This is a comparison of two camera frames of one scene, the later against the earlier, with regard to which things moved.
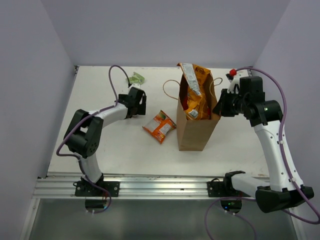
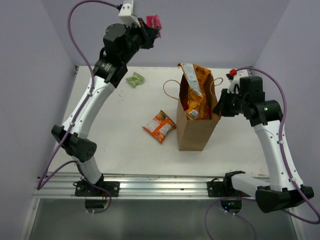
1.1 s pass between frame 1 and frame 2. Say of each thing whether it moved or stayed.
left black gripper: moved
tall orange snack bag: stayed
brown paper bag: stayed
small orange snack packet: stayed
